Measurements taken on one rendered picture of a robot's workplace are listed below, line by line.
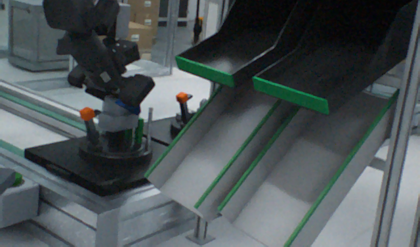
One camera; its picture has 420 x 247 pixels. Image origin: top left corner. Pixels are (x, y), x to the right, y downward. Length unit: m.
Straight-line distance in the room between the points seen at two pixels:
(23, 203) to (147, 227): 0.21
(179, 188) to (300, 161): 0.20
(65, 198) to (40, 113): 0.53
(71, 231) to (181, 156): 0.21
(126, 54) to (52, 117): 0.43
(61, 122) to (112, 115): 0.34
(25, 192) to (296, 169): 0.45
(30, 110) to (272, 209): 0.83
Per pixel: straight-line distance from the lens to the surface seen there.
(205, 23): 7.05
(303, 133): 0.92
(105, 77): 1.06
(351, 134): 0.89
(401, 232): 1.30
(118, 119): 1.11
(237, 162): 0.87
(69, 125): 1.42
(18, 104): 1.58
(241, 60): 0.90
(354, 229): 1.26
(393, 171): 0.86
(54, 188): 1.03
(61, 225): 1.03
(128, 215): 1.01
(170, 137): 1.29
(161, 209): 1.05
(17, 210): 1.04
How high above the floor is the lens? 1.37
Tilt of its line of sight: 15 degrees down
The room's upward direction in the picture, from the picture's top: 7 degrees clockwise
